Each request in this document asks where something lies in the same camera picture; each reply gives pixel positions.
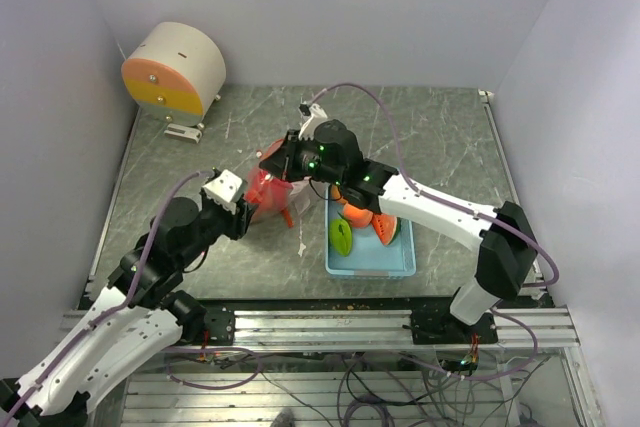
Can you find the red apple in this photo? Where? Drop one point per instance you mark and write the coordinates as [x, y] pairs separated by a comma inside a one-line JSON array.
[[269, 196]]

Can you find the watermelon slice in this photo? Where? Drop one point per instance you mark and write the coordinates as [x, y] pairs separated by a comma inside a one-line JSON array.
[[386, 227]]

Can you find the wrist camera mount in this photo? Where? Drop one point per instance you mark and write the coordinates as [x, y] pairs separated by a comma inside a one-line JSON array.
[[313, 115], [226, 190]]

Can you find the clear zip top bag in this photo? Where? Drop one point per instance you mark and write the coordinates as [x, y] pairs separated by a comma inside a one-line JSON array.
[[299, 200]]

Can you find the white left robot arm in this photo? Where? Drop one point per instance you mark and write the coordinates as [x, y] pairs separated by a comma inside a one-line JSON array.
[[140, 312]]

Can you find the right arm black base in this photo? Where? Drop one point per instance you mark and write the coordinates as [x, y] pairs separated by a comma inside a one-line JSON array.
[[434, 328]]

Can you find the round beige drawer box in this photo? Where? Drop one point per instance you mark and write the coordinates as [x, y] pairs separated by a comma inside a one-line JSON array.
[[175, 74]]

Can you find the orange fruit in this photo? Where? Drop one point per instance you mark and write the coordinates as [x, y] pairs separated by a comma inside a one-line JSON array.
[[358, 218]]

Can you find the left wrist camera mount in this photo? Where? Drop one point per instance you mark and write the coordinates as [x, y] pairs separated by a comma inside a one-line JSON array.
[[226, 190]]

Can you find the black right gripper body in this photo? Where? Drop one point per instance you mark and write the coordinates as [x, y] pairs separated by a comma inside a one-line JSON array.
[[311, 165]]

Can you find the aluminium rail frame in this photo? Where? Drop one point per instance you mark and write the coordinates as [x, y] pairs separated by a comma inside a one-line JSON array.
[[269, 331]]

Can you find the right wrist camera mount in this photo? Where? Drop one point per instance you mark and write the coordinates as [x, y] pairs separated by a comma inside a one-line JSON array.
[[313, 115]]

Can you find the white corner clip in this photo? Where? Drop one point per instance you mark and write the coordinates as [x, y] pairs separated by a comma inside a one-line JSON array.
[[487, 97]]

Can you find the blue plastic basket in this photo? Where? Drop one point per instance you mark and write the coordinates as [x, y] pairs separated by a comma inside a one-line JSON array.
[[368, 257]]

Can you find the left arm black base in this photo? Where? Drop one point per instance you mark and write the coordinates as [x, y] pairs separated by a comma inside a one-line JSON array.
[[210, 324]]

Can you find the small white bracket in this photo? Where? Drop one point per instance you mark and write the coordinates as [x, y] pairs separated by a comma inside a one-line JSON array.
[[183, 133]]

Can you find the green fruit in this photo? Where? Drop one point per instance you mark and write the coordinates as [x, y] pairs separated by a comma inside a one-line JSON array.
[[340, 236]]

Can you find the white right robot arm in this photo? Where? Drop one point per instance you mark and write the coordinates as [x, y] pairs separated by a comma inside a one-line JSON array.
[[501, 237]]

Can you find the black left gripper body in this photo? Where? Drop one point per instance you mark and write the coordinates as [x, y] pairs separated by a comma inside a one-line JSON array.
[[214, 220]]

